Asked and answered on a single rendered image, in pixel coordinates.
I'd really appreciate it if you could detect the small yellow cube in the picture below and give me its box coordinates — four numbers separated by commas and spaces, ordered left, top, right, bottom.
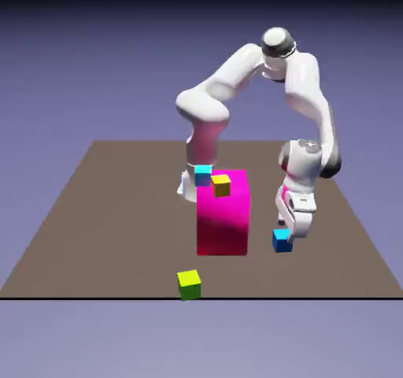
210, 174, 232, 198

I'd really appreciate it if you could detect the large magenta box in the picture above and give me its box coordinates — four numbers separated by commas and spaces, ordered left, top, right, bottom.
196, 169, 252, 257

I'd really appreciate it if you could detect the small lime green cube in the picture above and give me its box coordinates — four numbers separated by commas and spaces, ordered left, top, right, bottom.
176, 269, 202, 301

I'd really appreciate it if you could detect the small cyan cube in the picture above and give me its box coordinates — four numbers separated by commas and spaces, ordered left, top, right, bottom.
194, 164, 213, 187

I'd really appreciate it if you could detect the small blue cube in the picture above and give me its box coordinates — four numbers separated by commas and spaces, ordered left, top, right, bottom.
272, 228, 294, 254

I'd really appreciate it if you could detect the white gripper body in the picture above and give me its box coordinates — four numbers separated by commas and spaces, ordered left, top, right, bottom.
275, 184, 316, 239

